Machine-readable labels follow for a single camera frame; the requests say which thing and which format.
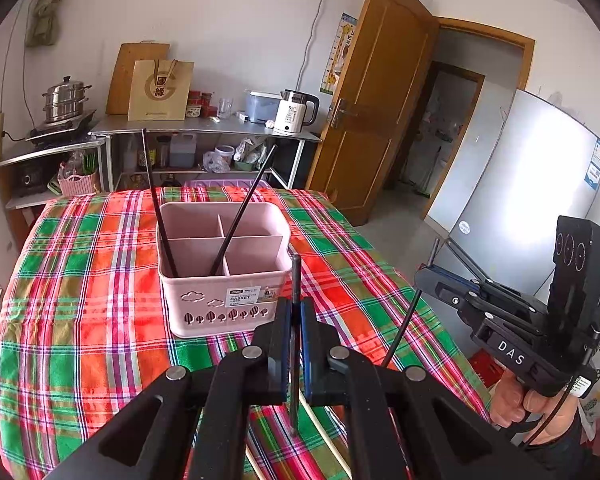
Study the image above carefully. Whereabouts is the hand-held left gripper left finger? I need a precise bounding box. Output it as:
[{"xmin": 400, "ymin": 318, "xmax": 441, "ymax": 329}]
[{"xmin": 45, "ymin": 297, "xmax": 293, "ymax": 480}]

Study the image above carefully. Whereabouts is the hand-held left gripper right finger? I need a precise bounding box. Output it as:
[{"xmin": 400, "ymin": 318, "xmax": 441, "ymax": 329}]
[{"xmin": 300, "ymin": 300, "xmax": 547, "ymax": 480}]

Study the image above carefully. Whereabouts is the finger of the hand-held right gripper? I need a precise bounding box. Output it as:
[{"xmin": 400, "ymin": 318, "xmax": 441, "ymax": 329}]
[{"xmin": 414, "ymin": 265, "xmax": 549, "ymax": 335}]

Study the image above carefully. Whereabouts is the silver metal chopstick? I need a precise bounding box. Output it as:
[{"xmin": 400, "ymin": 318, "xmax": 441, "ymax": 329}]
[{"xmin": 444, "ymin": 238, "xmax": 488, "ymax": 283}]

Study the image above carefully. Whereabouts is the black chopstick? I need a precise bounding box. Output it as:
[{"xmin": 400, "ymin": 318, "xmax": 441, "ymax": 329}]
[
  {"xmin": 209, "ymin": 144, "xmax": 279, "ymax": 277},
  {"xmin": 380, "ymin": 238, "xmax": 440, "ymax": 368},
  {"xmin": 290, "ymin": 254, "xmax": 302, "ymax": 437},
  {"xmin": 141, "ymin": 128, "xmax": 180, "ymax": 279}
]

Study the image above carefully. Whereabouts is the pink plastic utensil basket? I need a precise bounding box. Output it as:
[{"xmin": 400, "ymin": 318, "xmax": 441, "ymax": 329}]
[{"xmin": 156, "ymin": 202, "xmax": 293, "ymax": 338}]

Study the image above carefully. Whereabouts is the person's right forearm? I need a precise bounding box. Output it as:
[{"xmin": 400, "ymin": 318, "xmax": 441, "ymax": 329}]
[{"xmin": 540, "ymin": 410, "xmax": 597, "ymax": 466}]

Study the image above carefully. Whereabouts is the person's right hand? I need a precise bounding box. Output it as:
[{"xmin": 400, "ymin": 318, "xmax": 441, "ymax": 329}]
[{"xmin": 490, "ymin": 374, "xmax": 579, "ymax": 447}]

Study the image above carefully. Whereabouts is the pale wooden chopstick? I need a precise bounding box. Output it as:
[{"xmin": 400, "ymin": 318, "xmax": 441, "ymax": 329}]
[{"xmin": 300, "ymin": 400, "xmax": 356, "ymax": 480}]

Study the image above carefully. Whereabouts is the red plastic crate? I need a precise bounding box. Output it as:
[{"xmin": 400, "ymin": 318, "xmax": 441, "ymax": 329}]
[{"xmin": 467, "ymin": 350, "xmax": 506, "ymax": 388}]

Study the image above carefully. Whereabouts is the silver refrigerator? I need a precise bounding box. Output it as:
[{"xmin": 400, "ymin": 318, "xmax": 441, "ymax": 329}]
[{"xmin": 424, "ymin": 89, "xmax": 600, "ymax": 306}]

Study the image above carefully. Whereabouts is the plaid tablecloth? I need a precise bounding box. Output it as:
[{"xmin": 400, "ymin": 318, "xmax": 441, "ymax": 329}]
[{"xmin": 0, "ymin": 186, "xmax": 496, "ymax": 480}]

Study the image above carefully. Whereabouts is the purple plastic crate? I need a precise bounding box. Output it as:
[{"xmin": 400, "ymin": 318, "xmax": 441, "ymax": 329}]
[{"xmin": 182, "ymin": 177, "xmax": 271, "ymax": 190}]

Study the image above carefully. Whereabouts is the wooden door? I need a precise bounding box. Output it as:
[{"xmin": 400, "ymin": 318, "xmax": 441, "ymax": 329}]
[{"xmin": 305, "ymin": 0, "xmax": 441, "ymax": 226}]

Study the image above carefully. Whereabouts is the white plastic bag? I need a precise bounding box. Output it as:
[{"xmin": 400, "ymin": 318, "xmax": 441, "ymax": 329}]
[{"xmin": 202, "ymin": 151, "xmax": 231, "ymax": 173}]

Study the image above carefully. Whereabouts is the brass door lock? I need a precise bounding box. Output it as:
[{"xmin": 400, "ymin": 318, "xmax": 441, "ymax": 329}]
[{"xmin": 330, "ymin": 99, "xmax": 361, "ymax": 128}]

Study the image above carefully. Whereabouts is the clear plastic bag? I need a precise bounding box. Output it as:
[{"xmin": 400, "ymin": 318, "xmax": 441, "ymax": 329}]
[{"xmin": 235, "ymin": 137, "xmax": 268, "ymax": 166}]

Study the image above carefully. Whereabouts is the dark liquid jug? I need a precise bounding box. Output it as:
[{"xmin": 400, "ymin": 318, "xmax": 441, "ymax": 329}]
[{"xmin": 169, "ymin": 132, "xmax": 198, "ymax": 168}]

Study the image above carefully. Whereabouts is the white electric kettle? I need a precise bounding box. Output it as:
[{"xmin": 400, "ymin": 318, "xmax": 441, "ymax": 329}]
[{"xmin": 272, "ymin": 89, "xmax": 321, "ymax": 136}]

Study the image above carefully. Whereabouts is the clear plastic container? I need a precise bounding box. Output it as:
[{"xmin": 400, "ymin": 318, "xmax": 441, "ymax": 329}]
[{"xmin": 244, "ymin": 89, "xmax": 283, "ymax": 125}]

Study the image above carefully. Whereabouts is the metal kitchen table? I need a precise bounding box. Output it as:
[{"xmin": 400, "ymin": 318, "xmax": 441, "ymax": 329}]
[{"xmin": 89, "ymin": 114, "xmax": 323, "ymax": 196}]

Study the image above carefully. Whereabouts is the giraffe height chart poster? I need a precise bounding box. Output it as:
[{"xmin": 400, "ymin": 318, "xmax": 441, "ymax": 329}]
[{"xmin": 320, "ymin": 12, "xmax": 357, "ymax": 96}]

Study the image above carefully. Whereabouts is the pink woven basket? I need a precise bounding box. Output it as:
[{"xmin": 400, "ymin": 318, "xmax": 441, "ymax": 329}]
[{"xmin": 57, "ymin": 167, "xmax": 101, "ymax": 197}]

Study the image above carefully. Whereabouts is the tan paper bag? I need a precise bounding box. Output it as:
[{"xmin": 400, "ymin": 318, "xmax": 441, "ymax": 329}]
[{"xmin": 127, "ymin": 59, "xmax": 195, "ymax": 122}]

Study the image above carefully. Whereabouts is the metal shelf stand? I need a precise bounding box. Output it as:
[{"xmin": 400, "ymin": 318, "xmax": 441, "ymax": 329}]
[{"xmin": 0, "ymin": 137, "xmax": 106, "ymax": 211}]

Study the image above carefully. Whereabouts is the black induction cooker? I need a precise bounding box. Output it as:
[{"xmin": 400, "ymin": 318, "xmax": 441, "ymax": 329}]
[{"xmin": 26, "ymin": 110, "xmax": 98, "ymax": 143}]

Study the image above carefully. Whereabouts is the wooden cutting board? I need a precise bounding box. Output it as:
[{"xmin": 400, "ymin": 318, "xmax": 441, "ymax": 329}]
[{"xmin": 105, "ymin": 42, "xmax": 171, "ymax": 116}]

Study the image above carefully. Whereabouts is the stainless steel steamer pot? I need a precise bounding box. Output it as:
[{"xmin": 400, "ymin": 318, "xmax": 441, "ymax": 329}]
[{"xmin": 42, "ymin": 76, "xmax": 92, "ymax": 123}]

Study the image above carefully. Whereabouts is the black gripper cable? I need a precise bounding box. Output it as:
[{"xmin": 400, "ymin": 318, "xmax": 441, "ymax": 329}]
[{"xmin": 527, "ymin": 375, "xmax": 579, "ymax": 448}]

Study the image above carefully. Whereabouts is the wooden door frame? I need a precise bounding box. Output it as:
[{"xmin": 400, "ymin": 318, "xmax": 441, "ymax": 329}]
[{"xmin": 380, "ymin": 16, "xmax": 537, "ymax": 191}]

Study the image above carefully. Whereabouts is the grey wall cable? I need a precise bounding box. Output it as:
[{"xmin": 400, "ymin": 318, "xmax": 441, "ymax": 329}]
[{"xmin": 300, "ymin": 0, "xmax": 338, "ymax": 91}]

